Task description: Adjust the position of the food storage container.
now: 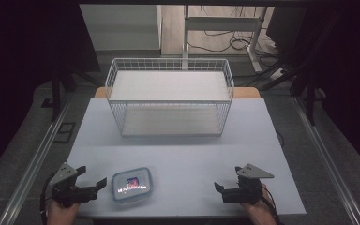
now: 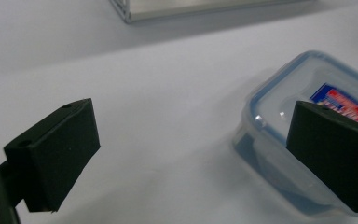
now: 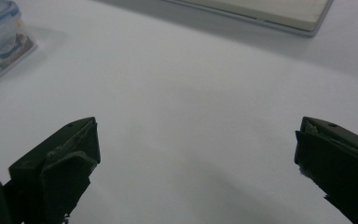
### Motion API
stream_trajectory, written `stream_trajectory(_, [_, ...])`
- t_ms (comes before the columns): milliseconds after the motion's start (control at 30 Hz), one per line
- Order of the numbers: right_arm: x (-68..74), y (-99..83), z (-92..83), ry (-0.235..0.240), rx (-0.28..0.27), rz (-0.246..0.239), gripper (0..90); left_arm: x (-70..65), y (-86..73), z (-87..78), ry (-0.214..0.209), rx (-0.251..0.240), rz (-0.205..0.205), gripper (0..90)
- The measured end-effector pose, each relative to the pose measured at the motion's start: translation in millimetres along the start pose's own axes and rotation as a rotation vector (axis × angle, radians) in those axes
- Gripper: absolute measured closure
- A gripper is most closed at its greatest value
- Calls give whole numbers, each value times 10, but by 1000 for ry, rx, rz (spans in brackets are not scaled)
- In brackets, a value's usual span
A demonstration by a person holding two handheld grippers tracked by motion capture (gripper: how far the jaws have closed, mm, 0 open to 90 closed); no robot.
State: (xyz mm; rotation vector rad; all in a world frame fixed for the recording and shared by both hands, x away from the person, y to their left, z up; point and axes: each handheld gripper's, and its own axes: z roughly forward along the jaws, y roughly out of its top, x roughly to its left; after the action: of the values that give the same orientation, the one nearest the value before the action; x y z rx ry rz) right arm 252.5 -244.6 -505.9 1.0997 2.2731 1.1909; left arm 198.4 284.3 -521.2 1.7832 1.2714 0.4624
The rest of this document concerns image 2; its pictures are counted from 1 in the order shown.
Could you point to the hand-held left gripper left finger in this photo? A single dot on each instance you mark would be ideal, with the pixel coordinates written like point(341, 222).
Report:
point(56, 155)

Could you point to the aluminium frame rail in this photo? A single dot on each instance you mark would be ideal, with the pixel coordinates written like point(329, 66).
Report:
point(180, 9)

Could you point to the clear plastic food container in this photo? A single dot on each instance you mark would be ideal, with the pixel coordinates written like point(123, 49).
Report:
point(273, 137)

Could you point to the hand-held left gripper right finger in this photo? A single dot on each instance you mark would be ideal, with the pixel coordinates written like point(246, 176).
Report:
point(332, 152)

